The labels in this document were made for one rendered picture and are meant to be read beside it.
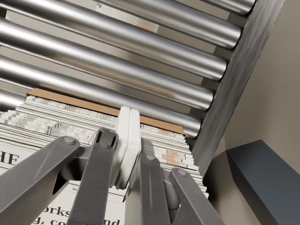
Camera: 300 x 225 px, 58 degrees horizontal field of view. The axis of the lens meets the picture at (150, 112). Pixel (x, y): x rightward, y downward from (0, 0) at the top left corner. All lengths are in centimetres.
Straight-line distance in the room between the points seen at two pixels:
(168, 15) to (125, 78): 14
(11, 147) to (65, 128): 10
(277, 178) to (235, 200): 50
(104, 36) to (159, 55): 11
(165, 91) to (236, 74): 14
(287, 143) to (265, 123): 18
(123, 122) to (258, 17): 41
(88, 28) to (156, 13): 12
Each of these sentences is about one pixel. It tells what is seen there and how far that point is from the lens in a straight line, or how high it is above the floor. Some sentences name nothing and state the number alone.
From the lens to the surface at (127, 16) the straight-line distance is 129.
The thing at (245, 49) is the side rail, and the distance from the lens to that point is 55.
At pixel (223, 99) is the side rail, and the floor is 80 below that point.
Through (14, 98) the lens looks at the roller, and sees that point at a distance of 58.
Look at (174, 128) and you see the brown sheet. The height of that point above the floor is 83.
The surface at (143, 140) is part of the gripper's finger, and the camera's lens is 18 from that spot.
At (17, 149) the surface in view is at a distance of 33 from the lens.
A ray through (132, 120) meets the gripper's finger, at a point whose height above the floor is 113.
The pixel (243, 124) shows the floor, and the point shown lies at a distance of 151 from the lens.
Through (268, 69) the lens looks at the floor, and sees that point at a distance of 148.
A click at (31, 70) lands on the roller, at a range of 55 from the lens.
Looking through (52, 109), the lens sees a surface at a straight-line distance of 47.
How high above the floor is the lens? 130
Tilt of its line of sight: 71 degrees down
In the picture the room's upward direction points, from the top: 170 degrees clockwise
